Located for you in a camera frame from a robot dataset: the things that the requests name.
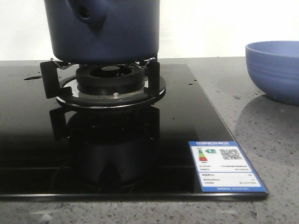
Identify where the light blue ribbed bowl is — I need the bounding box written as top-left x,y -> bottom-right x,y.
245,41 -> 299,105

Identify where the black metal pot support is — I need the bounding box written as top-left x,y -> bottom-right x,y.
40,57 -> 166,111

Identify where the dark blue cooking pot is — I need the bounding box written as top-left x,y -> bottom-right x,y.
44,0 -> 160,64

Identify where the black round gas burner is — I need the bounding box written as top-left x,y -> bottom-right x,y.
76,64 -> 145,95

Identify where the blue white energy label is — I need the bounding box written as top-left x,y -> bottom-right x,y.
189,141 -> 267,193

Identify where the black glass gas stove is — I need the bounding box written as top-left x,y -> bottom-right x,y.
0,64 -> 268,201

